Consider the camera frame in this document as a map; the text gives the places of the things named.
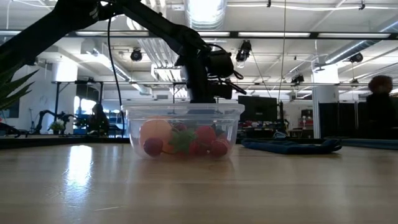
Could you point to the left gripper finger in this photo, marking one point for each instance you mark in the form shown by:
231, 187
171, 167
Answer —
202, 93

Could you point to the orange pink peach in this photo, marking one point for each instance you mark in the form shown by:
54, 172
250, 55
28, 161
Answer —
155, 132

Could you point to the red cherry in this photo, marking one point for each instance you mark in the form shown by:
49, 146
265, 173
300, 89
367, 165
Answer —
153, 146

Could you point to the clear plastic tupperware container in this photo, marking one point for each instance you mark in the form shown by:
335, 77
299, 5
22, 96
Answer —
133, 118

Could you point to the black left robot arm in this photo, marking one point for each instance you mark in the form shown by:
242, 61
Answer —
37, 34

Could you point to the black background robot arm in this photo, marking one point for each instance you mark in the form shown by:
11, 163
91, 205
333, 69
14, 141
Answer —
46, 113

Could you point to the black monitor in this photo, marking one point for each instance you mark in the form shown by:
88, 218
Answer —
257, 109

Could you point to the dark blue folded cloth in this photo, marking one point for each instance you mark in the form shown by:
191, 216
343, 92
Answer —
286, 147

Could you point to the person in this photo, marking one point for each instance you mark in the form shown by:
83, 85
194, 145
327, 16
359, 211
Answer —
381, 105
99, 119

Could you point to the white column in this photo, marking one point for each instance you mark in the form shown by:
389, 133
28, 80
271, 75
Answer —
63, 90
325, 109

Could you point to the black partition panel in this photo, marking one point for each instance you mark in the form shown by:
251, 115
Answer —
342, 119

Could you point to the small background potted plant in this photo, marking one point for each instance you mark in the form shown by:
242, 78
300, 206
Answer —
57, 126

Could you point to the green potted succulent plant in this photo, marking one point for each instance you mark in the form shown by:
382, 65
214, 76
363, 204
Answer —
9, 87

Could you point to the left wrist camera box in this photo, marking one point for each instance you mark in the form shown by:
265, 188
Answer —
222, 91

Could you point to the black ceiling camera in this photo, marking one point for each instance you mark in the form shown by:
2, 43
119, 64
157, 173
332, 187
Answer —
356, 57
298, 79
244, 51
136, 55

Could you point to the silver ceiling duct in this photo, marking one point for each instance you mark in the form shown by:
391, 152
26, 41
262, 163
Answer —
205, 12

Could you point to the black background workstation frame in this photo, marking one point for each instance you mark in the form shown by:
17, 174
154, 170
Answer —
77, 82

